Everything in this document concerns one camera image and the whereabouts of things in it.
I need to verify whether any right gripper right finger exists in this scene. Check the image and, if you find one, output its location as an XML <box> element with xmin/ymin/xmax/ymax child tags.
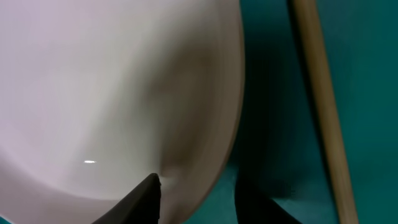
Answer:
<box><xmin>234</xmin><ymin>177</ymin><xmax>300</xmax><ymax>224</ymax></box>

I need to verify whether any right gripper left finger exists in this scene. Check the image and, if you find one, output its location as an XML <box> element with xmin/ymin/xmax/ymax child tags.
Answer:
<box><xmin>93</xmin><ymin>173</ymin><xmax>161</xmax><ymax>224</ymax></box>

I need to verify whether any large white plate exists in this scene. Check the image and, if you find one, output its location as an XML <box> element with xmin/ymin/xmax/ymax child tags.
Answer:
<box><xmin>1</xmin><ymin>0</ymin><xmax>244</xmax><ymax>223</ymax></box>

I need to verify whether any wooden chopstick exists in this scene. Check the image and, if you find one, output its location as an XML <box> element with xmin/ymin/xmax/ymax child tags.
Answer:
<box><xmin>291</xmin><ymin>0</ymin><xmax>359</xmax><ymax>224</ymax></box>

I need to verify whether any teal plastic tray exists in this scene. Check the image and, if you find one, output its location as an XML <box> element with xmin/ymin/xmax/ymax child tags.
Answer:
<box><xmin>190</xmin><ymin>1</ymin><xmax>397</xmax><ymax>223</ymax></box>

